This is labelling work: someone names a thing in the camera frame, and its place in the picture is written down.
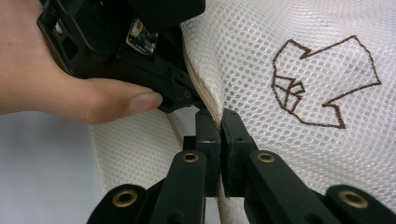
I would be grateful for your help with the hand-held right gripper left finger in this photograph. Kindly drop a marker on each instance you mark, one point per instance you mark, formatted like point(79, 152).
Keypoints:
point(186, 180)

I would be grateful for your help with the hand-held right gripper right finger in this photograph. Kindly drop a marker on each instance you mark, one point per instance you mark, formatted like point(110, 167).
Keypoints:
point(267, 180)

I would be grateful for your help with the cream mesh laundry bag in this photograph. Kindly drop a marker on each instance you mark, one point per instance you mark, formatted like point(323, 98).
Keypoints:
point(264, 62)

